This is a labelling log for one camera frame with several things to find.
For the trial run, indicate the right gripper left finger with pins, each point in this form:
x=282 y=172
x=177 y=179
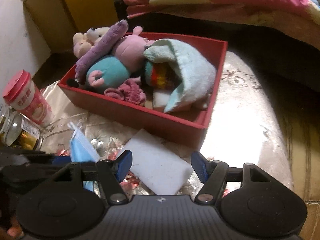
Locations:
x=111 y=173

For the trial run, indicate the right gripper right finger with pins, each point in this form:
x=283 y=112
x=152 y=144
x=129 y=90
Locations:
x=213 y=175

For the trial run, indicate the blue surgical face mask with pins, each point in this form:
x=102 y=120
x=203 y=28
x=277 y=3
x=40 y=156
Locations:
x=81 y=149

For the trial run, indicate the white rectangular sponge block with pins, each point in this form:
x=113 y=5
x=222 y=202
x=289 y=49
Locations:
x=157 y=167

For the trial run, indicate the maroon fuzzy sock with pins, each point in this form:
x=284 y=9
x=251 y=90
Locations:
x=128 y=91

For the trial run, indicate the light blue towel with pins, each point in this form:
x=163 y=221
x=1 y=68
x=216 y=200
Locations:
x=196 y=73

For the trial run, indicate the pink pig plush toy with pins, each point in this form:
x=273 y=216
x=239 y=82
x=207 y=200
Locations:
x=125 y=58

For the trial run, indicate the purple fuzzy cloth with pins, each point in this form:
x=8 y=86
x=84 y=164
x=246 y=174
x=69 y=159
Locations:
x=103 y=47

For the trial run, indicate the white teddy bear plush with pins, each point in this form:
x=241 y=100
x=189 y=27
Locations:
x=82 y=43

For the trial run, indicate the red snack packet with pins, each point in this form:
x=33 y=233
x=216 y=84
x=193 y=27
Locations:
x=131 y=184

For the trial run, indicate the clear glass jar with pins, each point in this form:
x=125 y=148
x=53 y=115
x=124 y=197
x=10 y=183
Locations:
x=17 y=131

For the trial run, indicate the red cardboard box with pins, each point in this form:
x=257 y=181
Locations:
x=187 y=128

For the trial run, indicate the pink lidded drink cup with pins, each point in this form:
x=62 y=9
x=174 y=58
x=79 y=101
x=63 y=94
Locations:
x=22 y=95

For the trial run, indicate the wooden cabinet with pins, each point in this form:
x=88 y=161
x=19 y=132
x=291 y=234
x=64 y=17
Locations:
x=59 y=20

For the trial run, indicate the floral pink quilt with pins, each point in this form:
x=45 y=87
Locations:
x=225 y=2

